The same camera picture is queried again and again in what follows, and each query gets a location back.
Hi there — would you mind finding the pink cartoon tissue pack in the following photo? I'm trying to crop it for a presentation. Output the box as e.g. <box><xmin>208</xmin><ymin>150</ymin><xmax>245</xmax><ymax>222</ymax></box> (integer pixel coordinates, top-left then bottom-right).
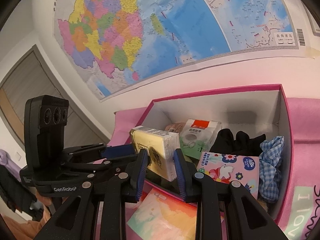
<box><xmin>197</xmin><ymin>152</ymin><xmax>259</xmax><ymax>198</ymax></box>

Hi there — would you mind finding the yellow tissue pack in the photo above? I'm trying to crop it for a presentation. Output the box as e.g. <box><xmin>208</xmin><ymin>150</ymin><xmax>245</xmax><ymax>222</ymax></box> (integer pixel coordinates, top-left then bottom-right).
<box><xmin>130</xmin><ymin>126</ymin><xmax>180</xmax><ymax>181</ymax></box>

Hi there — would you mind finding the white red wipes packet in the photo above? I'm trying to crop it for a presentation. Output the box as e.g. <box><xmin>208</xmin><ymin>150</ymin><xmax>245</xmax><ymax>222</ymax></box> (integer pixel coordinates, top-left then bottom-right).
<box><xmin>180</xmin><ymin>119</ymin><xmax>222</xmax><ymax>159</ymax></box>

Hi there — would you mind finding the brown soft item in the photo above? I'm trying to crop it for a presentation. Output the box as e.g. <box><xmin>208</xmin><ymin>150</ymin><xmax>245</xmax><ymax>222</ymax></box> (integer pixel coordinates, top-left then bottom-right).
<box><xmin>164</xmin><ymin>122</ymin><xmax>185</xmax><ymax>133</ymax></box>

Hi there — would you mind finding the purple cloth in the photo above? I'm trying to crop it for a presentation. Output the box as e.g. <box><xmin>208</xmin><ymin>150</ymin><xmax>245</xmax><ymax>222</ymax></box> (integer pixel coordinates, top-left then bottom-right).
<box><xmin>0</xmin><ymin>150</ymin><xmax>21</xmax><ymax>182</ymax></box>

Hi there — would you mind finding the pastel tissue pack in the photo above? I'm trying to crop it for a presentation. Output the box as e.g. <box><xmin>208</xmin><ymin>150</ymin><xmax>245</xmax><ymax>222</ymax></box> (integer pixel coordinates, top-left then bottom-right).
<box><xmin>127</xmin><ymin>188</ymin><xmax>197</xmax><ymax>239</ymax></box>

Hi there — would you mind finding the black glove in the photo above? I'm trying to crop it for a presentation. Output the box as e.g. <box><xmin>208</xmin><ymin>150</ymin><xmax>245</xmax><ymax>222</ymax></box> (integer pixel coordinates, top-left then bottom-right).
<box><xmin>209</xmin><ymin>128</ymin><xmax>266</xmax><ymax>157</ymax></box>

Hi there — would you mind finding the blue checked scrunchie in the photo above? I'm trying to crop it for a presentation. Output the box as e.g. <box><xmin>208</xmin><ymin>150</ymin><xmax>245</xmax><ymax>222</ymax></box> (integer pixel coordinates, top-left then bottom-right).
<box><xmin>258</xmin><ymin>136</ymin><xmax>285</xmax><ymax>203</ymax></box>

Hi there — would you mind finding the pink floral tablecloth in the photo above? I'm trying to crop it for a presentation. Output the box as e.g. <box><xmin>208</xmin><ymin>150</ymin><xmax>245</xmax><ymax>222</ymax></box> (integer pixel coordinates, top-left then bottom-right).
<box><xmin>110</xmin><ymin>97</ymin><xmax>319</xmax><ymax>239</ymax></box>

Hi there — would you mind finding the grey brown door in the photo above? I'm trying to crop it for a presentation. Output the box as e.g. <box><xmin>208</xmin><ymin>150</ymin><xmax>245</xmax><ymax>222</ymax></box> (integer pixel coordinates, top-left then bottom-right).
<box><xmin>1</xmin><ymin>45</ymin><xmax>109</xmax><ymax>148</ymax></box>

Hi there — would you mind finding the colourful wall map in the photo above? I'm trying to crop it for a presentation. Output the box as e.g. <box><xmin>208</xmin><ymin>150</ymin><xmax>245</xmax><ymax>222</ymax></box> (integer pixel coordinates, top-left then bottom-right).
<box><xmin>53</xmin><ymin>0</ymin><xmax>312</xmax><ymax>100</ymax></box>

